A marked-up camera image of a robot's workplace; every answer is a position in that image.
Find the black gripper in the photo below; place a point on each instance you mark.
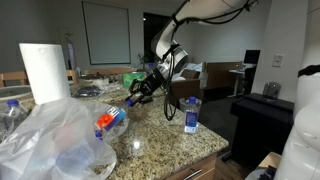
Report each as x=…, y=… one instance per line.
x=149, y=86

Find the Fiji water bottle blue cap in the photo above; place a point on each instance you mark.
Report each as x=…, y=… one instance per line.
x=113, y=116
x=191, y=118

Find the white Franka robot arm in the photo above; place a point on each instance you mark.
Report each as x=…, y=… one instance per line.
x=166, y=43

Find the dark plastic bag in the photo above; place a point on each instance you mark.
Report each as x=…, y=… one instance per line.
x=87, y=91

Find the translucent white plastic bag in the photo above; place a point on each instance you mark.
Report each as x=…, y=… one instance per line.
x=50, y=143

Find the tall clear water bottle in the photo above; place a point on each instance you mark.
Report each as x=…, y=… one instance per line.
x=151, y=66

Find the green potted plant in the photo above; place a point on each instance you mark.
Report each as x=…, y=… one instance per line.
x=143, y=60

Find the white round container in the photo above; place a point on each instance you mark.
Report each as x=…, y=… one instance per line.
x=95, y=80

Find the white projection screen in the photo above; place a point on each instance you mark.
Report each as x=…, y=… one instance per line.
x=106, y=33

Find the white paper towel roll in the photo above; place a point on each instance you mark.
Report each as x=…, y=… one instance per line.
x=45, y=71

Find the white desk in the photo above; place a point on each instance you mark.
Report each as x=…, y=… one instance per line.
x=236, y=71

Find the wooden drawer front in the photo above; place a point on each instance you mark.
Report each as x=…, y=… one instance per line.
x=206, y=166

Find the black office chair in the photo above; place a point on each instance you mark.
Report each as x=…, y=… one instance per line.
x=248, y=80

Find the black computer monitor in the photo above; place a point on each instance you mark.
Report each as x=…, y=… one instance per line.
x=252, y=56

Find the black cabinet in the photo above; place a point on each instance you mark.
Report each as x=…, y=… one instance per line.
x=260, y=126

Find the clear plastic bottle blue cap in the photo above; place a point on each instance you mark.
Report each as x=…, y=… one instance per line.
x=13, y=115

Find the grey rounded container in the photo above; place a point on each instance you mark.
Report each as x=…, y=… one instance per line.
x=271, y=90

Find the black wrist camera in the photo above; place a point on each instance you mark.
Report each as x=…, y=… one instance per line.
x=160, y=81

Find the white light switch plate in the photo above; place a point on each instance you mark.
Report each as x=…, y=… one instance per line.
x=278, y=60

